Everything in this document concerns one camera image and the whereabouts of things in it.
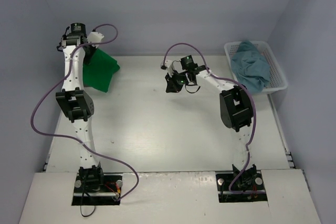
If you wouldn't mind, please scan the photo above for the green t shirt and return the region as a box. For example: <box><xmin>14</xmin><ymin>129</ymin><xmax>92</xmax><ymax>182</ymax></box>
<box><xmin>83</xmin><ymin>49</ymin><xmax>120</xmax><ymax>93</ymax></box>

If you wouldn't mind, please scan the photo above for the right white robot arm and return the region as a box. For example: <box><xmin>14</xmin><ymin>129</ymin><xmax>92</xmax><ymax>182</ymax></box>
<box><xmin>161</xmin><ymin>56</ymin><xmax>254</xmax><ymax>188</ymax></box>

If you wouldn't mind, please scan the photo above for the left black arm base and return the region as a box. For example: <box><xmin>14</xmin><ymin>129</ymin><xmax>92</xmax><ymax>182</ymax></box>
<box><xmin>71</xmin><ymin>166</ymin><xmax>123</xmax><ymax>206</ymax></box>

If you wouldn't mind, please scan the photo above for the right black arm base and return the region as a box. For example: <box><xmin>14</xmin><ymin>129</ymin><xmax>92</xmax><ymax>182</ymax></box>
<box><xmin>215</xmin><ymin>165</ymin><xmax>268</xmax><ymax>203</ymax></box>

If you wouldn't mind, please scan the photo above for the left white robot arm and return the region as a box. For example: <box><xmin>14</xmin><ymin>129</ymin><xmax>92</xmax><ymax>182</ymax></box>
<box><xmin>56</xmin><ymin>23</ymin><xmax>105</xmax><ymax>193</ymax></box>

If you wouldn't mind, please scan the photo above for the blue t shirt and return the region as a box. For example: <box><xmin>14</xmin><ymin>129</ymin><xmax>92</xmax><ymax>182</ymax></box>
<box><xmin>230</xmin><ymin>40</ymin><xmax>270</xmax><ymax>94</ymax></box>

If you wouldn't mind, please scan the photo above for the white laundry basket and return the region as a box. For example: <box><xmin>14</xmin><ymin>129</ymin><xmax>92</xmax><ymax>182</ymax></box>
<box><xmin>224</xmin><ymin>40</ymin><xmax>288</xmax><ymax>94</ymax></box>

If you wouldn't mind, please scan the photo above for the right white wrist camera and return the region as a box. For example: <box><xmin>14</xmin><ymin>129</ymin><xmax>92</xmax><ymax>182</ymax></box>
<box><xmin>161</xmin><ymin>60</ymin><xmax>178</xmax><ymax>77</ymax></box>

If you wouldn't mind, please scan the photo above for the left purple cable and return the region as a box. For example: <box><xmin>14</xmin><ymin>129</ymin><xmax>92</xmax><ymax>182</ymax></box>
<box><xmin>30</xmin><ymin>24</ymin><xmax>139</xmax><ymax>201</ymax></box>

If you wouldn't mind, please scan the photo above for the purple cable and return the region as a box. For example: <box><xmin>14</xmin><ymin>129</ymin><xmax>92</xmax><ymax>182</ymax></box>
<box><xmin>162</xmin><ymin>42</ymin><xmax>257</xmax><ymax>195</ymax></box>
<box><xmin>30</xmin><ymin>24</ymin><xmax>139</xmax><ymax>201</ymax></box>

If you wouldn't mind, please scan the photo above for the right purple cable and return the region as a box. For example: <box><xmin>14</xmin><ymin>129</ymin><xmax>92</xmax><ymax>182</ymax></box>
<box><xmin>162</xmin><ymin>42</ymin><xmax>257</xmax><ymax>195</ymax></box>

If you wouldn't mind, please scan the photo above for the black thin looped cable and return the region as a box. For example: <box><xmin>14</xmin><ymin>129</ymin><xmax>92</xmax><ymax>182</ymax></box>
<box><xmin>80</xmin><ymin>192</ymin><xmax>97</xmax><ymax>218</ymax></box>

